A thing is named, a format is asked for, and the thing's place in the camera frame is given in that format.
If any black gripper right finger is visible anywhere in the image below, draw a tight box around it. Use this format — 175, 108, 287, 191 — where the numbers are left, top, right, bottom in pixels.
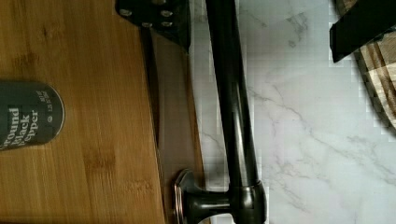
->
330, 0, 396, 63

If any black drawer handle bar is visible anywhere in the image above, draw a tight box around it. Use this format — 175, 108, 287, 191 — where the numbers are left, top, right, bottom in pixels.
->
173, 0, 267, 224

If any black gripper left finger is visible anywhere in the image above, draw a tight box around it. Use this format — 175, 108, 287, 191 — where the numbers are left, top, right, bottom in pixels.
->
115, 0, 191, 51

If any dark wooden cutting board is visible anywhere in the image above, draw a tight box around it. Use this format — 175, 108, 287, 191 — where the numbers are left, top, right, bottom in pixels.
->
334, 0, 395, 127

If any ground black pepper shaker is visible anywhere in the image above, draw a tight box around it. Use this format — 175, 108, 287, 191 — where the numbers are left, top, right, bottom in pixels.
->
0, 81, 65, 150

